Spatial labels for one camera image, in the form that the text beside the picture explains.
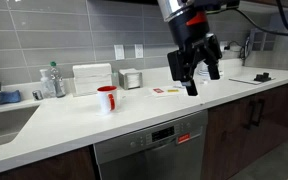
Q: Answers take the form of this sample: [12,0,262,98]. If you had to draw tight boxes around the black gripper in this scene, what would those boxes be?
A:
[165,8,224,97]

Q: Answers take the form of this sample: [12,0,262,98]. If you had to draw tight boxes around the white mug red inside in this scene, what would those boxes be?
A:
[96,85,119,116]

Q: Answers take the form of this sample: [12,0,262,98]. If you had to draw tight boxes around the white counter mat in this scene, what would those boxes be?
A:
[228,74,276,86]

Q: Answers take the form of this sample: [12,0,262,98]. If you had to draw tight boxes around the white sheet under packets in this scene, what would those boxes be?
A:
[144,84,189,100]

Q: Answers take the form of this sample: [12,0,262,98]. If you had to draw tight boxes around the small black device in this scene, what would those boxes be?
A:
[253,71,273,83]

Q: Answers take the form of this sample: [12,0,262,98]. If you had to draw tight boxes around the dark wood base cabinet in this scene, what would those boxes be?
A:
[0,145,99,180]
[200,78,288,180]

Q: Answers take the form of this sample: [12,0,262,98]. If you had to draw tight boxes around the stainless steel panel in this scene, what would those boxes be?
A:
[243,29,288,72]

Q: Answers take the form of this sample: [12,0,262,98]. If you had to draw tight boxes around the stainless steel dishwasher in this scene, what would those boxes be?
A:
[92,109,209,180]

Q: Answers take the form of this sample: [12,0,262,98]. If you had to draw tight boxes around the clear bottle green cap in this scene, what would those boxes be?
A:
[49,61,67,99]

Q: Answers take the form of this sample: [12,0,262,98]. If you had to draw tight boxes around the blue sponge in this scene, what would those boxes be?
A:
[0,89,23,105]

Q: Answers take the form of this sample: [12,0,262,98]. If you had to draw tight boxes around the steel sink basin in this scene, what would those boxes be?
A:
[0,105,41,150]

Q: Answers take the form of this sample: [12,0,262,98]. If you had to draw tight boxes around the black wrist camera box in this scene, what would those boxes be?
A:
[166,49,187,83]

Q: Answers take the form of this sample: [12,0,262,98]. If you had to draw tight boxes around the white wall outlet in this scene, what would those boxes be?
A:
[134,43,145,60]
[218,40,230,53]

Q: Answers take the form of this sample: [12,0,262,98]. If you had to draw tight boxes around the black power cable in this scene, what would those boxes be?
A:
[222,36,252,62]

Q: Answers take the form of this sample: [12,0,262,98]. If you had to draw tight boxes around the black cabinet handle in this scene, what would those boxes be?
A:
[243,99,257,131]
[253,98,266,128]

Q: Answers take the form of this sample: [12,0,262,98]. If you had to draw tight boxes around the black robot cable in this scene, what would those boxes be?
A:
[233,0,288,41]

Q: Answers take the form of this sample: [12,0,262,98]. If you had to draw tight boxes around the white light switch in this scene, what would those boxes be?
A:
[113,44,126,61]

